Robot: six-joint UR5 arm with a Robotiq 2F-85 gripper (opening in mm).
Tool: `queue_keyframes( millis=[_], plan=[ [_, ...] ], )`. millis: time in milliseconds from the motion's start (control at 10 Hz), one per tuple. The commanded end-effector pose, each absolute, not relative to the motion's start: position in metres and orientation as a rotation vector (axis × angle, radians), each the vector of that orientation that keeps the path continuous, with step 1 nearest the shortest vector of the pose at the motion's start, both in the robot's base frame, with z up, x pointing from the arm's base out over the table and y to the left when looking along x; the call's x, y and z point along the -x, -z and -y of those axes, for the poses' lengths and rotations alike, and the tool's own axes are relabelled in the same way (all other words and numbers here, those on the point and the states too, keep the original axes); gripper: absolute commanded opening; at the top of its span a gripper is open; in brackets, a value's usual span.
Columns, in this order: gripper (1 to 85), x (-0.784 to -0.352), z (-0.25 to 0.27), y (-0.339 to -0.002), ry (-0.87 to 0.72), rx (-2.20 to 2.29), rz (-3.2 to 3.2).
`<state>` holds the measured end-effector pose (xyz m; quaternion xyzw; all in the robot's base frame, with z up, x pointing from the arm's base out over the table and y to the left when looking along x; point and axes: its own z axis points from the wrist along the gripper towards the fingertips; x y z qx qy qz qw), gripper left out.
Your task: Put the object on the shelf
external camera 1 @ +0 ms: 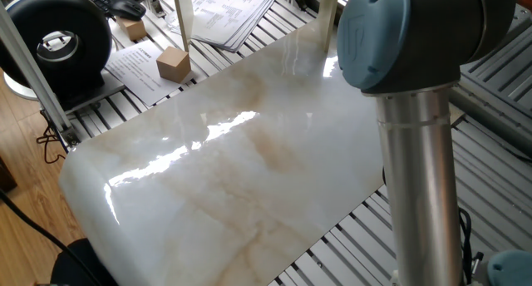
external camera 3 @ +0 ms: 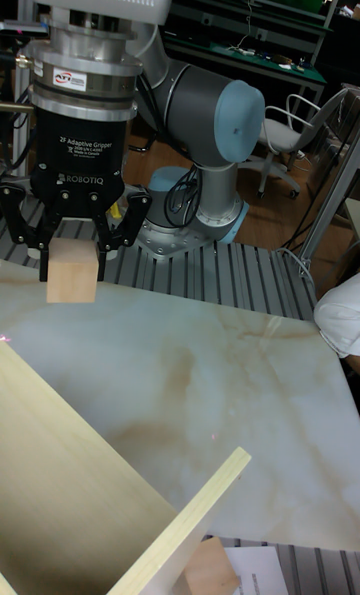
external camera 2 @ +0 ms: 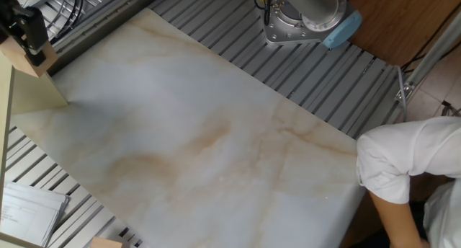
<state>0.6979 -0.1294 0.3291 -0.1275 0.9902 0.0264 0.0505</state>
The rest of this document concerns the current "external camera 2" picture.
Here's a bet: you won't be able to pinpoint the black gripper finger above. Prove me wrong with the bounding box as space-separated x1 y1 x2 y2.
0 22 19 43
12 5 50 67

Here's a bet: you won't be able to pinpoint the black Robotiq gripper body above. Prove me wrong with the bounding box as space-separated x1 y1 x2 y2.
0 0 18 30

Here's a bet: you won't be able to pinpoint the small wooden cube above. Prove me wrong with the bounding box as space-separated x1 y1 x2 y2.
0 35 59 79

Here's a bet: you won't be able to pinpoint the person's bare forearm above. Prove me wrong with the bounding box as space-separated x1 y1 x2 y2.
369 190 426 248

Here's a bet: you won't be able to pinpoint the stack of printed papers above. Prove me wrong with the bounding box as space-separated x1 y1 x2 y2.
0 182 71 248

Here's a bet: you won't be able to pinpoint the white marble pattern board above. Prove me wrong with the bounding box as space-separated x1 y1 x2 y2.
10 6 367 248

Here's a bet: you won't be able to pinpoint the large wooden block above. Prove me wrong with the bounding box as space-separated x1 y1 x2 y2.
89 236 124 248

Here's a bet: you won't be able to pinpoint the person in white shirt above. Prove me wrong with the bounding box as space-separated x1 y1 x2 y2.
355 116 461 248

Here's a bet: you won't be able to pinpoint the black cable bundle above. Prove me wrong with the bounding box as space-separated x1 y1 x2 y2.
46 0 84 43

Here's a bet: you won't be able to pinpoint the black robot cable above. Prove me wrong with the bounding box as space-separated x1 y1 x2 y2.
254 0 279 27

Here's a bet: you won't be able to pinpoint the thin black cables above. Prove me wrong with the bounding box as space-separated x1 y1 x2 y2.
399 9 461 74

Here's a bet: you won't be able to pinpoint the aluminium frame rail with bracket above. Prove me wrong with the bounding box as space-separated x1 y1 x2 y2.
394 9 461 103

